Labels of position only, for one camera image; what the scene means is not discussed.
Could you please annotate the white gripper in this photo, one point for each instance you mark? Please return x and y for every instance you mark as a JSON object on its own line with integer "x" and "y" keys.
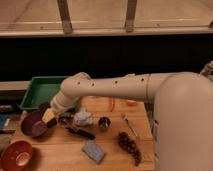
{"x": 59, "y": 104}

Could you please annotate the black eraser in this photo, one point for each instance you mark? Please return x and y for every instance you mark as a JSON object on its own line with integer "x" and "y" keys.
{"x": 47, "y": 115}

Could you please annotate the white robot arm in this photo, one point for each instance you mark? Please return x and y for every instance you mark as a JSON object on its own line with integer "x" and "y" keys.
{"x": 183, "y": 112}

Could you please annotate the purple bowl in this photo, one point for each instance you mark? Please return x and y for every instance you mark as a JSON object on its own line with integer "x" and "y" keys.
{"x": 33, "y": 125}

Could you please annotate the orange bowl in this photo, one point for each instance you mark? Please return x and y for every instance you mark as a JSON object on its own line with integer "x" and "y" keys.
{"x": 16, "y": 156}

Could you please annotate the small dark toy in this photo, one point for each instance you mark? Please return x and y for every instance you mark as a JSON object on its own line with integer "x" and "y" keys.
{"x": 65, "y": 119}

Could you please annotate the green plastic tray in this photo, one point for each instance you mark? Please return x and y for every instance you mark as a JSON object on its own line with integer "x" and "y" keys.
{"x": 41, "y": 89}

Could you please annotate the black knife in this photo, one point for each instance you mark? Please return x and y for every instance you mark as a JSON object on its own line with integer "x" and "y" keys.
{"x": 81, "y": 132}

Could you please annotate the blue object at left edge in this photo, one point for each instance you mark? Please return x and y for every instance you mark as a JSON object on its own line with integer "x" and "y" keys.
{"x": 5, "y": 122}

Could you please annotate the blue sponge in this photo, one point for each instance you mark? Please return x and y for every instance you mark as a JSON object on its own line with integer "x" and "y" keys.
{"x": 93, "y": 151}

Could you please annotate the small metal cup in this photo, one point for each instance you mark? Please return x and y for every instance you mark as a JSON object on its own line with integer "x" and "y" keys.
{"x": 104, "y": 124}

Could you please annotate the red chili pepper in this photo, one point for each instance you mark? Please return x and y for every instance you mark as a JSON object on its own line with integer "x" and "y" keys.
{"x": 111, "y": 104}

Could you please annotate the metal spoon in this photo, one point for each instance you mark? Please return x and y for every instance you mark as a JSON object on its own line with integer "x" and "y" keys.
{"x": 125, "y": 118}

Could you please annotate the bunch of dark grapes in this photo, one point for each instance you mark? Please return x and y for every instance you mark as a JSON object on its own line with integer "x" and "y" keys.
{"x": 130, "y": 146}

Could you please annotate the orange fruit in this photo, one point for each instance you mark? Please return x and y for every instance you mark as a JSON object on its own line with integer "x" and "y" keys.
{"x": 131, "y": 102}

